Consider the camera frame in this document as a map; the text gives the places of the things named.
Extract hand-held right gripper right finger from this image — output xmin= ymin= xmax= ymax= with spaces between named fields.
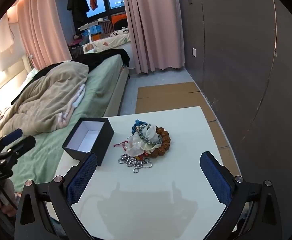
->
xmin=200 ymin=151 xmax=283 ymax=240

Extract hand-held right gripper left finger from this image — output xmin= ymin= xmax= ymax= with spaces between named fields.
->
xmin=14 ymin=152 xmax=98 ymax=240

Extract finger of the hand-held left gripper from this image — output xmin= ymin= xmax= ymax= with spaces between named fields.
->
xmin=0 ymin=128 xmax=24 ymax=153
xmin=0 ymin=135 xmax=36 ymax=165

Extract black box with white lining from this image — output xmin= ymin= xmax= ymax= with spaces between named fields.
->
xmin=61 ymin=117 xmax=115 ymax=167

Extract silver ball chain necklace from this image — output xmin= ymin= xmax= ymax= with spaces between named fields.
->
xmin=118 ymin=154 xmax=153 ymax=173

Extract brown bead bracelet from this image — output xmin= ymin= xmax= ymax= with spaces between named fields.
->
xmin=146 ymin=127 xmax=171 ymax=158

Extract white sheer cloth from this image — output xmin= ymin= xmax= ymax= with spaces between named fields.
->
xmin=125 ymin=126 xmax=161 ymax=157

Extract dark mixed bead bracelet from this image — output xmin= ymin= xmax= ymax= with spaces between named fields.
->
xmin=135 ymin=124 xmax=161 ymax=147

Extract person's left hand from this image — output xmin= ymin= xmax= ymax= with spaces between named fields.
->
xmin=0 ymin=179 xmax=20 ymax=218

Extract pink patterned cloth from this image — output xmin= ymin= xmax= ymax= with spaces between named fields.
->
xmin=0 ymin=106 xmax=14 ymax=128

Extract beige blanket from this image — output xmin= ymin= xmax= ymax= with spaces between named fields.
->
xmin=0 ymin=61 xmax=89 ymax=134

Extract bed with green sheet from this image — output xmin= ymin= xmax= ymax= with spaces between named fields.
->
xmin=0 ymin=49 xmax=130 ymax=193

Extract brown cardboard sheet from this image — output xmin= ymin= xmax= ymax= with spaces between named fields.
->
xmin=135 ymin=82 xmax=242 ymax=178

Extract pink curtain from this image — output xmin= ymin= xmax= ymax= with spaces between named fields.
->
xmin=121 ymin=0 xmax=186 ymax=74
xmin=17 ymin=0 xmax=72 ymax=70

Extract black cloth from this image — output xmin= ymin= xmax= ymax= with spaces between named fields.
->
xmin=71 ymin=48 xmax=131 ymax=72

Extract white stand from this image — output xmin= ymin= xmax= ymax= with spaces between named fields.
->
xmin=77 ymin=21 xmax=101 ymax=45

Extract white printed quilt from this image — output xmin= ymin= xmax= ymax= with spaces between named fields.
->
xmin=82 ymin=27 xmax=131 ymax=53

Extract wooden slatted crate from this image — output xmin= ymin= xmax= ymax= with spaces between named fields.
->
xmin=98 ymin=20 xmax=113 ymax=34

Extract black hanging clothes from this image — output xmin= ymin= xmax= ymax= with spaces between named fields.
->
xmin=66 ymin=0 xmax=90 ymax=23

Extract orange black panel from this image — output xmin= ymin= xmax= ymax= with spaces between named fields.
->
xmin=111 ymin=14 xmax=128 ymax=30

